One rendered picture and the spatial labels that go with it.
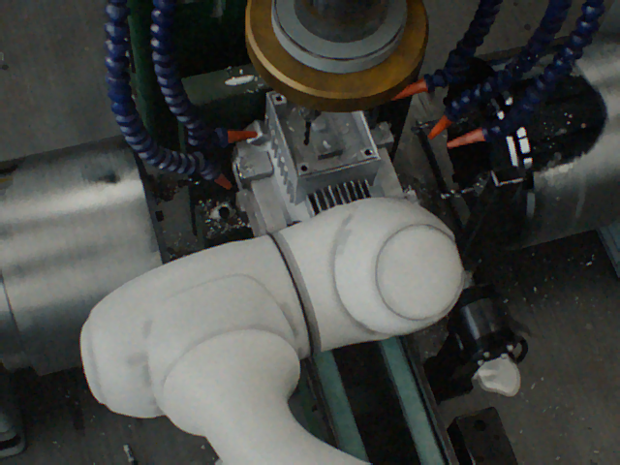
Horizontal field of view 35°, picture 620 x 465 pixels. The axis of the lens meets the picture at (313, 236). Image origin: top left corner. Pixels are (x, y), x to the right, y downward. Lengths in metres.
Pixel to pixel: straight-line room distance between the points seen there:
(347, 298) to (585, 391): 0.77
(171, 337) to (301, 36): 0.36
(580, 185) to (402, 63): 0.33
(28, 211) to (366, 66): 0.39
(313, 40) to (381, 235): 0.29
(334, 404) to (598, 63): 0.52
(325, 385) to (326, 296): 0.53
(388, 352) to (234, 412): 0.62
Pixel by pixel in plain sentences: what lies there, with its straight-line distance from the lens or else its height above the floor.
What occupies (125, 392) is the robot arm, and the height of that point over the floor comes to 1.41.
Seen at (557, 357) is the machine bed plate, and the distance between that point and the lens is 1.45.
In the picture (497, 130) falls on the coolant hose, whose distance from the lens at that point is 1.07.
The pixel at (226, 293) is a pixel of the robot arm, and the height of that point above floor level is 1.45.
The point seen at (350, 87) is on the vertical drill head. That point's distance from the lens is 0.94.
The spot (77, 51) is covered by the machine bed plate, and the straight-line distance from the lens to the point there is 1.64.
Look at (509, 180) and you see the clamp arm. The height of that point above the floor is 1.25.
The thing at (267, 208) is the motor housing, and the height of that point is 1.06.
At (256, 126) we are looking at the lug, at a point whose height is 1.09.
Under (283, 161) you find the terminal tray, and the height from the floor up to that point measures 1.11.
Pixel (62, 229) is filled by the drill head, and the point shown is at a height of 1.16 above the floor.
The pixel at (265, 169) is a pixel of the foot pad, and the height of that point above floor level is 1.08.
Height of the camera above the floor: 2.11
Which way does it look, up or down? 64 degrees down
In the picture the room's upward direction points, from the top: 10 degrees clockwise
